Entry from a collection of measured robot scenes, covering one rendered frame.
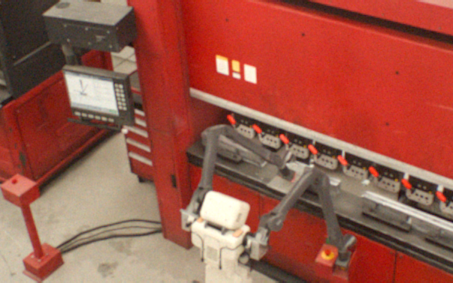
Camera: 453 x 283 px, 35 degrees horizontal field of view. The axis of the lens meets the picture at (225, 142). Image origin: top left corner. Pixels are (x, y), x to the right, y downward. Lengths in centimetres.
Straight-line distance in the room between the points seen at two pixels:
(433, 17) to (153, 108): 202
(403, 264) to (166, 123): 174
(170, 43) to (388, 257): 184
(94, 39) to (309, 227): 176
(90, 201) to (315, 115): 247
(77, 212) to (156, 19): 216
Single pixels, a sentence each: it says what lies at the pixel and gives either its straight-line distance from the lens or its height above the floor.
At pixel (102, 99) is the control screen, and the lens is 457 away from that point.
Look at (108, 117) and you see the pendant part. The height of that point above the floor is 128.
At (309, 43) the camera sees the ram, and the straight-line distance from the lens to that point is 398.
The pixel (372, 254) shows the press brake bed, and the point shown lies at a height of 66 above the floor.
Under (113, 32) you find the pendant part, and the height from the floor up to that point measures 189.
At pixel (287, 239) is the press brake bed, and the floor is 46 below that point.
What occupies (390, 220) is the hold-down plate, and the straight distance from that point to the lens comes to 433.
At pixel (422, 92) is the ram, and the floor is 180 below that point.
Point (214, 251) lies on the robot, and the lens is 381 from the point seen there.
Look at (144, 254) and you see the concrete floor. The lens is 547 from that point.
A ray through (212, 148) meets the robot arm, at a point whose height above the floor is 146.
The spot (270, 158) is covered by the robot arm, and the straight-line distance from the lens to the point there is 415.
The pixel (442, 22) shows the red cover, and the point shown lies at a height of 222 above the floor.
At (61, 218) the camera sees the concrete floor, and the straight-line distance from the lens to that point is 594.
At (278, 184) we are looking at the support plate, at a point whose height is 100.
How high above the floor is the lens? 380
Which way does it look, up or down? 36 degrees down
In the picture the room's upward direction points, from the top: 4 degrees counter-clockwise
